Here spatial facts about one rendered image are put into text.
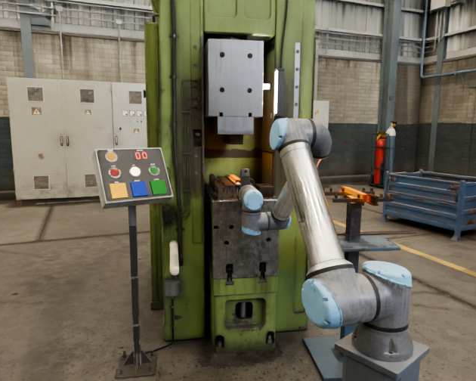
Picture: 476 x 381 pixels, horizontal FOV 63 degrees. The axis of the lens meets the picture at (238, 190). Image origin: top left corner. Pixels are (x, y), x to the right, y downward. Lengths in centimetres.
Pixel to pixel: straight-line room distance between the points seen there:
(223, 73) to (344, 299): 139
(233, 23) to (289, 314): 180
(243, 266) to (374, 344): 106
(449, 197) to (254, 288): 357
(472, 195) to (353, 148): 505
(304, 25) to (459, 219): 352
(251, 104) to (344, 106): 781
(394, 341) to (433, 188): 425
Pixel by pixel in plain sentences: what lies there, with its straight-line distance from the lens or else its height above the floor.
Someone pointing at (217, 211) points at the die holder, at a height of 86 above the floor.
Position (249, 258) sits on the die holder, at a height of 58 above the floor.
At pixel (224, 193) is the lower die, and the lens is 217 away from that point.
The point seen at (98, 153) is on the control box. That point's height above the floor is 118.
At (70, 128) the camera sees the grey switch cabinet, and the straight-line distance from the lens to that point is 730.
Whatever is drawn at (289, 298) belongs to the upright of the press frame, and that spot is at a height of 23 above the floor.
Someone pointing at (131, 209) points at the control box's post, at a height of 89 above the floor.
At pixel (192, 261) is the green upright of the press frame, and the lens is 240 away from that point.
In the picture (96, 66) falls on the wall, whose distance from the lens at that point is 804.
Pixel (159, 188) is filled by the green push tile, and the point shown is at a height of 100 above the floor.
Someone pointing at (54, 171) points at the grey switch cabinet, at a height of 56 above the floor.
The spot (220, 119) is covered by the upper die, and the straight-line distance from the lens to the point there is 214.
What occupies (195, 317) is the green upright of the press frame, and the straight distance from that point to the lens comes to 254.
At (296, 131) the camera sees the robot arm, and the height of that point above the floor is 129.
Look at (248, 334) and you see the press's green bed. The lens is 242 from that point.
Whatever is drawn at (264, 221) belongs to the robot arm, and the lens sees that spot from 185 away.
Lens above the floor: 130
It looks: 9 degrees down
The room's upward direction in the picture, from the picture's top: straight up
